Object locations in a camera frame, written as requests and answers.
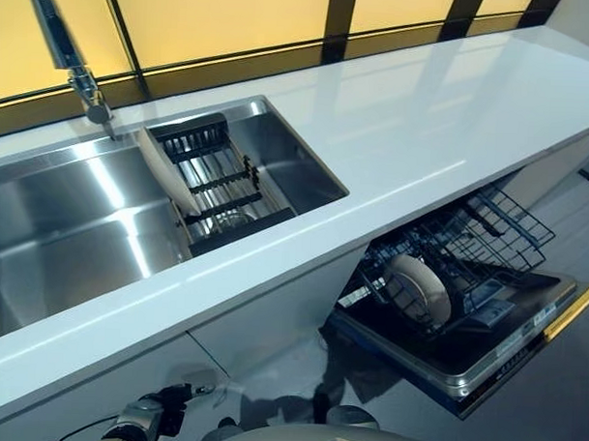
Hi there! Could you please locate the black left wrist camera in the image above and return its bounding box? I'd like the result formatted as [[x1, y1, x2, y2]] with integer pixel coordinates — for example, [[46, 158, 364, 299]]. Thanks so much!
[[163, 397, 193, 422]]

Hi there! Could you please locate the grey cabinet panel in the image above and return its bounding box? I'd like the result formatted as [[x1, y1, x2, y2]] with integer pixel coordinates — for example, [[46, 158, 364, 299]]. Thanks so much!
[[508, 129, 589, 214]]

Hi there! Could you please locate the dishwasher lower wire rack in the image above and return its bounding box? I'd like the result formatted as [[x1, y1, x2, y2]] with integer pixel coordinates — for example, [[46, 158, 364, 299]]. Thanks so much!
[[360, 218, 515, 341]]

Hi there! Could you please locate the white cabinet door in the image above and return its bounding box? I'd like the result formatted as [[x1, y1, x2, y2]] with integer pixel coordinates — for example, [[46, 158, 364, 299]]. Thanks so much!
[[0, 322, 234, 441], [186, 233, 373, 380]]

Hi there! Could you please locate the dishwasher wire rack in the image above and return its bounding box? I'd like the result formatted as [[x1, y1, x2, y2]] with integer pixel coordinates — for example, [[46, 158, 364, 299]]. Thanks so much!
[[360, 218, 515, 341], [445, 185, 558, 289]]

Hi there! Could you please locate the cream ceramic plate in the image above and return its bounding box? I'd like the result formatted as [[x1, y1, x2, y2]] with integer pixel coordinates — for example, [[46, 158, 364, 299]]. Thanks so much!
[[385, 251, 455, 330], [133, 126, 205, 219]]

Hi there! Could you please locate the dishwasher upper wire rack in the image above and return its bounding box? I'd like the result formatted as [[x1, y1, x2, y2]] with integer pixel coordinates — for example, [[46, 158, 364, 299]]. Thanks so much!
[[445, 185, 558, 289]]

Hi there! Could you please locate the black sink dish rack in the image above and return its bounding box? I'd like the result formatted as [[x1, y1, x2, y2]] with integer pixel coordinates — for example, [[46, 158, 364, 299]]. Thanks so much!
[[140, 109, 302, 266]]

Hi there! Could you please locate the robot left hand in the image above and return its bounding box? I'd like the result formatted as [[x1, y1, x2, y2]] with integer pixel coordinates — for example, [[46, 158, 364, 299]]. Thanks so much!
[[145, 380, 219, 403]]

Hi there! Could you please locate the dark window frame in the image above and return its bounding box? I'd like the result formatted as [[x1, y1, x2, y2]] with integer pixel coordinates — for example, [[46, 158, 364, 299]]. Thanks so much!
[[0, 0, 561, 159]]

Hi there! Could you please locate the stainless steel sink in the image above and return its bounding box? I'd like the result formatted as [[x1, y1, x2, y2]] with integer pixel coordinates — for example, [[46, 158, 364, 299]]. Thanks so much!
[[0, 86, 354, 353]]

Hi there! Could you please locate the chrome kitchen faucet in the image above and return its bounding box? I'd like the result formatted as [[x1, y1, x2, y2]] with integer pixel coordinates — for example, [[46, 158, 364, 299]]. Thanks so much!
[[15, 0, 120, 141]]

